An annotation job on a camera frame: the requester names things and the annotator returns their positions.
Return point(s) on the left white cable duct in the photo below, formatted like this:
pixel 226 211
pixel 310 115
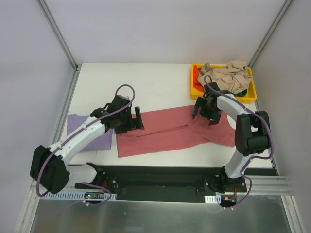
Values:
pixel 80 195

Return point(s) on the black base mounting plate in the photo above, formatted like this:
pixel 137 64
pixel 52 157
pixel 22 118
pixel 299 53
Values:
pixel 149 183

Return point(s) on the left aluminium corner post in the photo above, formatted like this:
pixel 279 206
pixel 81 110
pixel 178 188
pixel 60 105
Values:
pixel 57 33

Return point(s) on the green t shirt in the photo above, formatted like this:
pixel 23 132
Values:
pixel 241 94

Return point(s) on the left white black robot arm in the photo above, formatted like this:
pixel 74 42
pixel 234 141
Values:
pixel 50 165

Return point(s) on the beige crumpled t shirt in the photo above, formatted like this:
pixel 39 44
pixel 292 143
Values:
pixel 233 78

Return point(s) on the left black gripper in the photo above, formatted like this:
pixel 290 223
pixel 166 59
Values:
pixel 132 122

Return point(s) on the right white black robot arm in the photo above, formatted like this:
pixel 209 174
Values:
pixel 252 133

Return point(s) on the white cable duct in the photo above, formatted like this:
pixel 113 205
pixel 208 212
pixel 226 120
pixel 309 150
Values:
pixel 80 195
pixel 216 199

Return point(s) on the right white cable duct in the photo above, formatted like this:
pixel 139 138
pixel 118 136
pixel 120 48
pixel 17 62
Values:
pixel 216 199

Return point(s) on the aluminium front frame rail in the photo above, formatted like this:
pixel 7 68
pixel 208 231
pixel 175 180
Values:
pixel 258 181

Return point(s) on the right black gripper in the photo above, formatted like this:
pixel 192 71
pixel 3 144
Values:
pixel 207 112

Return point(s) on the yellow plastic bin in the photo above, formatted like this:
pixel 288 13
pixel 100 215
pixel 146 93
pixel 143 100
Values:
pixel 250 96

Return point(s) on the pink red t shirt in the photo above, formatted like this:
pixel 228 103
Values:
pixel 173 129

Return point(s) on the aluminium corner post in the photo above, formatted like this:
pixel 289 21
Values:
pixel 269 33
pixel 57 33

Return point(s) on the folded lavender t shirt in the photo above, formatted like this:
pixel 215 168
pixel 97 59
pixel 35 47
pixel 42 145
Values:
pixel 102 142

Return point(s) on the orange t shirt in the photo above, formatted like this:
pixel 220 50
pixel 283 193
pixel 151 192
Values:
pixel 197 85

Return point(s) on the right aluminium corner post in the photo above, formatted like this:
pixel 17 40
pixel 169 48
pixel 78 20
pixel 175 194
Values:
pixel 269 33

